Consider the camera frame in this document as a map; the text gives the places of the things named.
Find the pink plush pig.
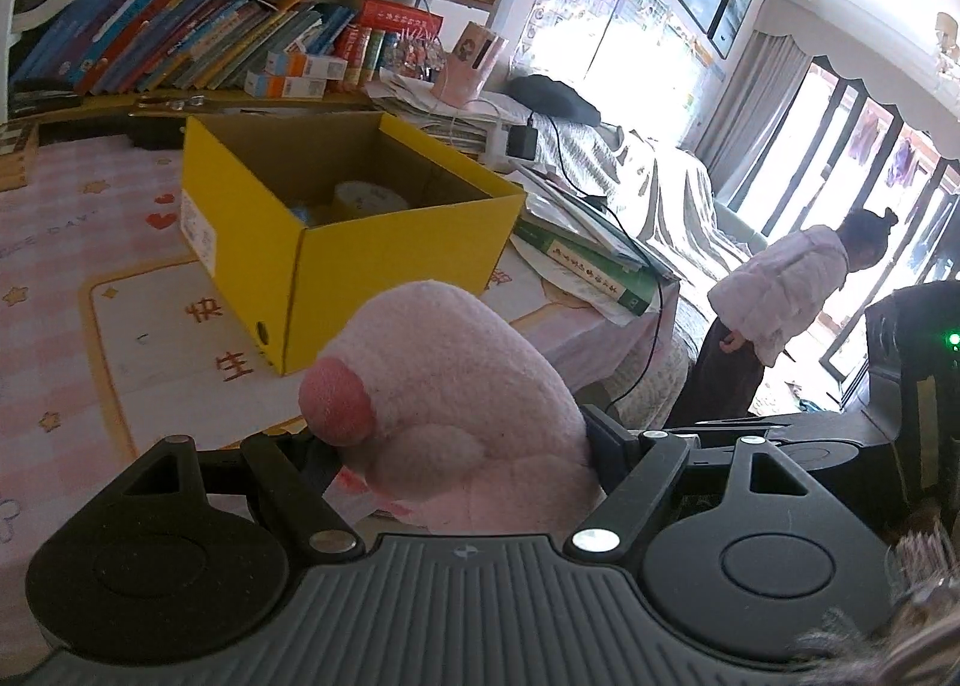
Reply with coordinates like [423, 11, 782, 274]
[298, 279, 605, 535]

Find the row of colourful books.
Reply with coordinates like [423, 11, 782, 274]
[15, 0, 443, 95]

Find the yellow cardboard box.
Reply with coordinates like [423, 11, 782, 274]
[180, 112, 527, 378]

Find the yellow tape roll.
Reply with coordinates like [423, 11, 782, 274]
[334, 181, 410, 215]

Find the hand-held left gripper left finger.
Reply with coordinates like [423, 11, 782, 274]
[112, 431, 357, 553]

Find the pink pen holder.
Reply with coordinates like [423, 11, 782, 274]
[439, 20, 507, 106]

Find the grey striped blanket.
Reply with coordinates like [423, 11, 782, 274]
[525, 94, 758, 282]

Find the black cloth bundle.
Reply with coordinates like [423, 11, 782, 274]
[508, 75, 601, 125]

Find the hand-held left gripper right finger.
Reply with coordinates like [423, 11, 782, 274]
[571, 405, 818, 556]

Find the black flat case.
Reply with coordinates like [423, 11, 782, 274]
[15, 82, 83, 113]

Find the wooden chess board box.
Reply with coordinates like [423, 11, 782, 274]
[0, 120, 38, 188]

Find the dark brown lidded box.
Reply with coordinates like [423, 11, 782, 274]
[127, 94, 248, 148]

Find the person's fuzzy grey clothing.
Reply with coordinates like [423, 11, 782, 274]
[795, 581, 960, 686]

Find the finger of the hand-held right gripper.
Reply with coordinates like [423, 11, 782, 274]
[664, 414, 788, 447]

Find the grey curtain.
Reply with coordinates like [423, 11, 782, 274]
[701, 30, 815, 207]

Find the thick green book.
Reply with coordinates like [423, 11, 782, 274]
[517, 217, 653, 316]

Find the white power strip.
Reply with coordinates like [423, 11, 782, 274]
[484, 120, 518, 170]

